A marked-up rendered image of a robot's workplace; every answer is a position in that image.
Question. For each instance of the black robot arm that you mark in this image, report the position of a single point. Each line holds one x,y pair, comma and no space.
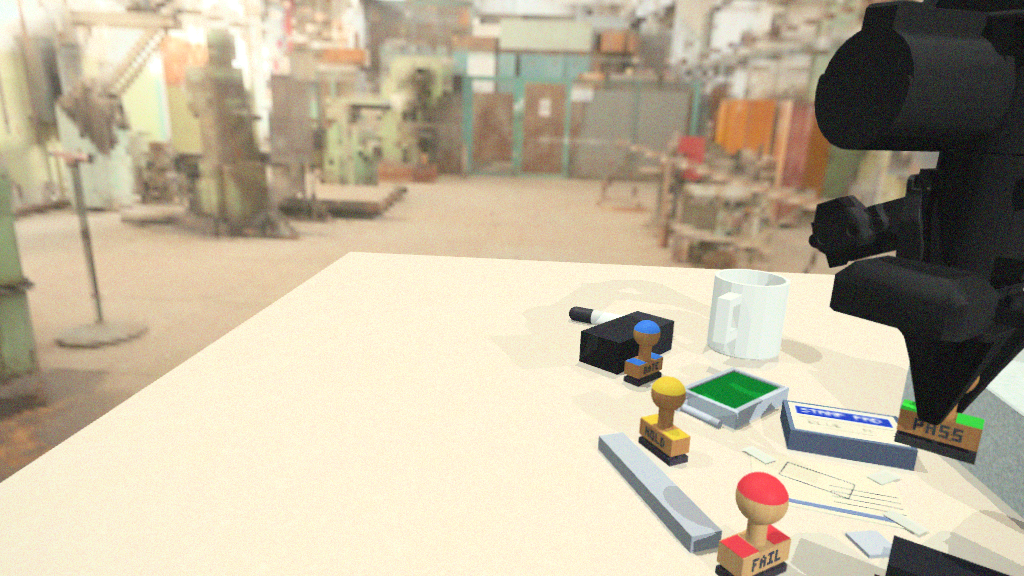
932,76

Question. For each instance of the white mug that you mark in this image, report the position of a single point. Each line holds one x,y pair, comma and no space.
748,313

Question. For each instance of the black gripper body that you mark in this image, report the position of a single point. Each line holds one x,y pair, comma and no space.
974,255

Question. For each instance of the wooden fail stamp with red handle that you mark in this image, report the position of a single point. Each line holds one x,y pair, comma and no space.
761,549

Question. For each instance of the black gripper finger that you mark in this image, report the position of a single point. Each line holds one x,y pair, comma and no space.
1013,317
943,371

